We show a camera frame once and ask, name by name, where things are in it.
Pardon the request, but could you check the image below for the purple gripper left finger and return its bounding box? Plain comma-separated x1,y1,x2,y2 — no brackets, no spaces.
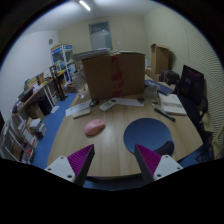
45,144,95,186

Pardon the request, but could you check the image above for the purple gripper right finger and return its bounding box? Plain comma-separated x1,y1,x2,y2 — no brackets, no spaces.
134,143,182,184

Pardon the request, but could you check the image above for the round blue mouse pad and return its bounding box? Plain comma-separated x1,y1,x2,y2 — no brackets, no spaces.
123,118,172,153

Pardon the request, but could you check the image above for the pink computer mouse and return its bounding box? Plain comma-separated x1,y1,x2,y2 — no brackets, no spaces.
84,119,105,136

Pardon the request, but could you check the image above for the black marker pen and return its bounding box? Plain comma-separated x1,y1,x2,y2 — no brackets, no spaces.
154,108,176,122

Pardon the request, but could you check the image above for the small white remote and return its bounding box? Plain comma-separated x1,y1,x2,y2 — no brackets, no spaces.
73,108,91,119

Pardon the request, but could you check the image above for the white bookshelf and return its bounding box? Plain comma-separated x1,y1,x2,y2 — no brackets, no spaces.
0,118,46,164

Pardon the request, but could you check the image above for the open white book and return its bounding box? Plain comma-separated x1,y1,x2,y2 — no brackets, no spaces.
159,93,186,115

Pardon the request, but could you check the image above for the small black object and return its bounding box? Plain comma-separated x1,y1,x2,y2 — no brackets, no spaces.
137,97,145,103

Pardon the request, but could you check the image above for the white remote control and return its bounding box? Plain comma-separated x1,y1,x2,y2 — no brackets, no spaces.
99,98,117,112

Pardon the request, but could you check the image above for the white paper under box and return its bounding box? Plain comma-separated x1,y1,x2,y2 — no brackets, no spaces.
116,98,144,107

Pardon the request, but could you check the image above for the wooden side desk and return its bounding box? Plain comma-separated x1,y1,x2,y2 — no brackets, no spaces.
12,71,66,120

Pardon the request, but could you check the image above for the blue notebook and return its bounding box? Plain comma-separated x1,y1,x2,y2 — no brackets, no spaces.
145,80,173,96

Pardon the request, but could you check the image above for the black office chair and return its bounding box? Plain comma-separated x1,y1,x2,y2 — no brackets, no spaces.
174,65,212,166

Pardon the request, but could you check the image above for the clear plastic container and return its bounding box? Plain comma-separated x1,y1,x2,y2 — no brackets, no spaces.
72,72,86,99

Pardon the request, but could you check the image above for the black bag on table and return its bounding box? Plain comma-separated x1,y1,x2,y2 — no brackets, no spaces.
160,70,180,85

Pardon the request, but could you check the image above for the large cardboard box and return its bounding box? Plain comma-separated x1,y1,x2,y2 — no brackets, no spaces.
82,52,145,100

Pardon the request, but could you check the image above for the white display cabinet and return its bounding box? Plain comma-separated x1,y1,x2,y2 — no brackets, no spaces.
51,44,76,82

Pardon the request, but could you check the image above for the ceiling light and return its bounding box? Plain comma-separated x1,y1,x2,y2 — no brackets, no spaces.
79,0,91,11

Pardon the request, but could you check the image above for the tall cardboard box by wall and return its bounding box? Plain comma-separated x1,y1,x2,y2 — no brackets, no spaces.
151,44,169,81

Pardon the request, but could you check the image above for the round wall clock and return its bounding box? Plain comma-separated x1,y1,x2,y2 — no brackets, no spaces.
48,39,53,45

